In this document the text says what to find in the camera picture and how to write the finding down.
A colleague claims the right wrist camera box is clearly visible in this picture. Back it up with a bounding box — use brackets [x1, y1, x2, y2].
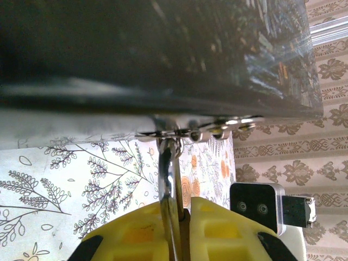
[229, 182, 286, 237]

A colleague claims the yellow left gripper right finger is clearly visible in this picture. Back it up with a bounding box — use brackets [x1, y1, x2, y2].
[187, 196, 297, 261]

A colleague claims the aluminium frame post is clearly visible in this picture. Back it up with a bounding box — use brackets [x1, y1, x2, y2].
[308, 17, 348, 46]

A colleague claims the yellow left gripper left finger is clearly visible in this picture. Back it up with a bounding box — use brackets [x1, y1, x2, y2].
[69, 201, 176, 261]

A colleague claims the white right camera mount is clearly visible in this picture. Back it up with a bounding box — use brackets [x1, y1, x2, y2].
[277, 225, 308, 261]

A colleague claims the black starry night box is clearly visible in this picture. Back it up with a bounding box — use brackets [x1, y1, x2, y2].
[0, 0, 324, 150]

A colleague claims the floral tablecloth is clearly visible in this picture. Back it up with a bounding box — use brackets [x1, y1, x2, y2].
[0, 133, 236, 261]

